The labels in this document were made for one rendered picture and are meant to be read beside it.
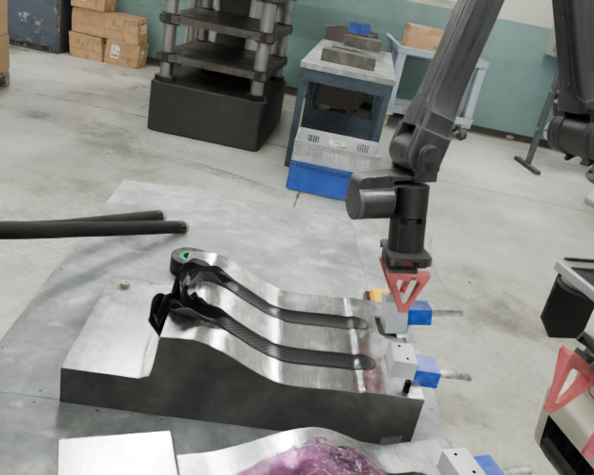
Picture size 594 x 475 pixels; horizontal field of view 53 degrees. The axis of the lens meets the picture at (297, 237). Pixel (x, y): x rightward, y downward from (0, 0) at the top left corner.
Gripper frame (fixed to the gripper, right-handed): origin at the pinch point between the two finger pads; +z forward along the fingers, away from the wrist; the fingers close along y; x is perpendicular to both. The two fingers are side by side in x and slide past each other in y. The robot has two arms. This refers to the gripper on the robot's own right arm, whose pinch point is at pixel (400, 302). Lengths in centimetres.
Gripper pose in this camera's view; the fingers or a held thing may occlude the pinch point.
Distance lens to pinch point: 100.1
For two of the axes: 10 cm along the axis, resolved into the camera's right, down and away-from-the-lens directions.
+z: -0.4, 9.6, 2.8
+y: 0.3, 2.8, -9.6
